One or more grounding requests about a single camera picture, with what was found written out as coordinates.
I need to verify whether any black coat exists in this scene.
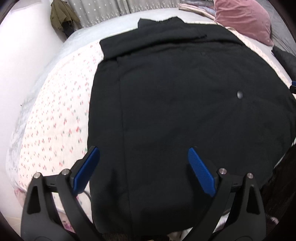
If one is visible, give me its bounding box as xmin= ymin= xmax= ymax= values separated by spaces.
xmin=87 ymin=16 xmax=296 ymax=235

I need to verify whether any pink velvet pillow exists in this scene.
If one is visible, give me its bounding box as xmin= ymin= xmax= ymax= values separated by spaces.
xmin=214 ymin=0 xmax=273 ymax=46

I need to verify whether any black folded garment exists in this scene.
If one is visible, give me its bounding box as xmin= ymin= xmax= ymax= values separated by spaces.
xmin=272 ymin=46 xmax=296 ymax=81

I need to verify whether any grey patterned curtain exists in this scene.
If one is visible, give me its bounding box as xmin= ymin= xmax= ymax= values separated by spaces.
xmin=68 ymin=0 xmax=179 ymax=28

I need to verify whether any floral white bed sheet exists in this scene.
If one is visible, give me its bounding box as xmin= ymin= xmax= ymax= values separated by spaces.
xmin=5 ymin=22 xmax=293 ymax=235

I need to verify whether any olive green hanging jacket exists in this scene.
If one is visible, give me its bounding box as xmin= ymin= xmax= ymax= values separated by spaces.
xmin=50 ymin=0 xmax=81 ymax=38

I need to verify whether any stack of folded blankets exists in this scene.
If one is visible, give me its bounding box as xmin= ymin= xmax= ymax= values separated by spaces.
xmin=178 ymin=1 xmax=216 ymax=20

